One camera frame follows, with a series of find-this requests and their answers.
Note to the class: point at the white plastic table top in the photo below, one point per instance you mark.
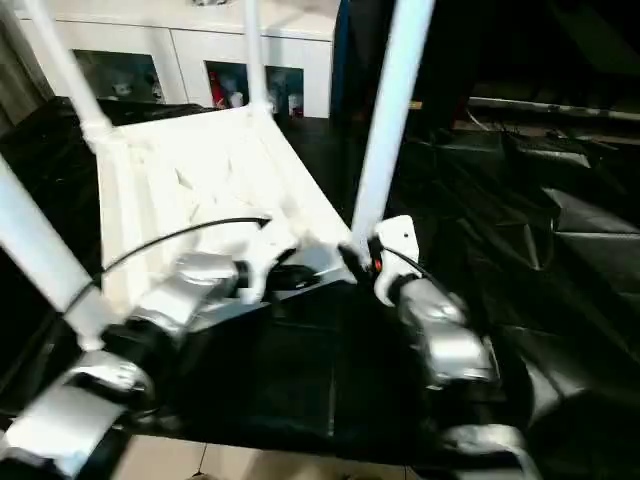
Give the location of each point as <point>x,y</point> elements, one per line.
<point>200,170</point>

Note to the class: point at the white plastic table leg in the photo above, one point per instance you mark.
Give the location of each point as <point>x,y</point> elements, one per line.
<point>390,110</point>
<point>40,250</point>
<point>255,55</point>
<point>70,70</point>

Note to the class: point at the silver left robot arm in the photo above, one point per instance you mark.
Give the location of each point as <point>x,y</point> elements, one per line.
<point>180,290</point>

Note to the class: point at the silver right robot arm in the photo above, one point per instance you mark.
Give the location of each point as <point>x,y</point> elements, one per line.
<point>445,335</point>

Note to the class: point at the black mat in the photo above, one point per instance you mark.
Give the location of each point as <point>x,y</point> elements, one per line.
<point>300,370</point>

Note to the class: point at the small gold tag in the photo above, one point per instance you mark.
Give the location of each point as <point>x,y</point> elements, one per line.
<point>416,104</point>

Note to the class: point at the black metal bar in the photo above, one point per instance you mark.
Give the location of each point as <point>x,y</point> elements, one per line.
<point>560,108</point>

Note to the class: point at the white cabinet with glass doors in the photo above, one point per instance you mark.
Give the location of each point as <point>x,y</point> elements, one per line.
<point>190,45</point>

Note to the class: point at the grey curtain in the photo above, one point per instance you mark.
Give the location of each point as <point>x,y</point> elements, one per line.
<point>15,70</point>

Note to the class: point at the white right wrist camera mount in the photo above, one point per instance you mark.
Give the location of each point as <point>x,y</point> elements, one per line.
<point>398,240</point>

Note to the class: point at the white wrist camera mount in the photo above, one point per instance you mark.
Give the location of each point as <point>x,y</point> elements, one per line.
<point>398,240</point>
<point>265,245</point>

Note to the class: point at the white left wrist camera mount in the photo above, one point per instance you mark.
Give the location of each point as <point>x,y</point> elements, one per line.
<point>265,245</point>

